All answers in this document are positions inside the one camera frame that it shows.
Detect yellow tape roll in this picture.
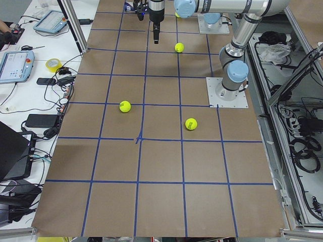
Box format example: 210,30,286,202
45,58,63,73

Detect yellow tennis ball near gripper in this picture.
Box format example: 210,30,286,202
185,117,198,131

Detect black phone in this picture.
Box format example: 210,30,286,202
36,78,57,86

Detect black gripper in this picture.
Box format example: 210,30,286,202
148,9,165,44

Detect far teach pendant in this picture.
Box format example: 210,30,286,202
33,10,67,34

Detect teach pendant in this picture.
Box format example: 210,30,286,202
1,50,35,84
33,10,67,34

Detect Roland Garros yellow tennis ball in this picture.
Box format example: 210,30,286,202
119,100,131,113

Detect aluminium frame post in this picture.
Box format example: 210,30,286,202
57,0,88,54

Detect near teach pendant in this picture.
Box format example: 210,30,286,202
1,50,35,84

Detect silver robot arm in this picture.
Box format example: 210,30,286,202
216,13,262,101
148,1,289,44

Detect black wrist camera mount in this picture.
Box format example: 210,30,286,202
133,0,148,21

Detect center yellow tennis ball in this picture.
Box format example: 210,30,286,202
174,42,185,53

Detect black power adapter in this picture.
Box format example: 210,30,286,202
25,114,58,128

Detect scissors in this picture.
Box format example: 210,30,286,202
21,45,44,51

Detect white blue tennis ball can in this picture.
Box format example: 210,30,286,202
124,1,137,13

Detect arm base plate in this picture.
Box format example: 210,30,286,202
197,13,230,35
206,77,249,109

